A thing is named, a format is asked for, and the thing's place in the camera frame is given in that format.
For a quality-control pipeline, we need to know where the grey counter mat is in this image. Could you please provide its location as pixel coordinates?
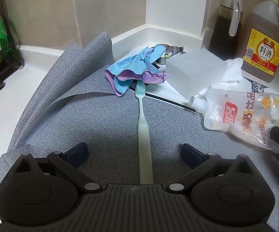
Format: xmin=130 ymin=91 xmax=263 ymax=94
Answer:
xmin=0 ymin=32 xmax=279 ymax=231

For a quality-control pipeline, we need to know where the yellow label cooking wine jug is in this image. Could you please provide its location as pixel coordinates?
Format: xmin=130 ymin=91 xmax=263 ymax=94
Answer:
xmin=237 ymin=0 xmax=279 ymax=83

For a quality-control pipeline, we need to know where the white drink pouch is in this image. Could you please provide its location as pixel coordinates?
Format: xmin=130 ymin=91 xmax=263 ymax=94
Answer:
xmin=188 ymin=89 xmax=279 ymax=154

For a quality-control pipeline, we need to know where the white paper towel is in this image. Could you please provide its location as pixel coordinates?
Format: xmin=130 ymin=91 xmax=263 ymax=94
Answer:
xmin=195 ymin=58 xmax=251 ymax=98

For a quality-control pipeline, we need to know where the white foam block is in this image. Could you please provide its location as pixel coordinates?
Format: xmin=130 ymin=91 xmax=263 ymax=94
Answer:
xmin=166 ymin=49 xmax=227 ymax=100

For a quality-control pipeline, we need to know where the black metal spice rack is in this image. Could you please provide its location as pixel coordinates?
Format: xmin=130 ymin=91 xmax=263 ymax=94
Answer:
xmin=0 ymin=0 xmax=25 ymax=102

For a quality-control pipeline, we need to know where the dark soy sauce dispenser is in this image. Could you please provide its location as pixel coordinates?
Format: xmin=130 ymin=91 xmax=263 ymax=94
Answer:
xmin=208 ymin=0 xmax=243 ymax=60

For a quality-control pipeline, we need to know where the blue pink wrapper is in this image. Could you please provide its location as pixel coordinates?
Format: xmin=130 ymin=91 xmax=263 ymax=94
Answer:
xmin=104 ymin=44 xmax=169 ymax=96

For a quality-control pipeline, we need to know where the light green toothbrush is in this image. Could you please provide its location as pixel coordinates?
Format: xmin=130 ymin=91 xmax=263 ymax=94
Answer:
xmin=135 ymin=80 xmax=153 ymax=184

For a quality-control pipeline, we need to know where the patterned black white trivet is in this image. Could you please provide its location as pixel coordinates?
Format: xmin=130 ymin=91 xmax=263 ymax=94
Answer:
xmin=246 ymin=78 xmax=268 ymax=93

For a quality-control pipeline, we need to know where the metal cookie cutter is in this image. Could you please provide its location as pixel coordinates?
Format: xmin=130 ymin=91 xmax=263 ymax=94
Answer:
xmin=155 ymin=44 xmax=186 ymax=65

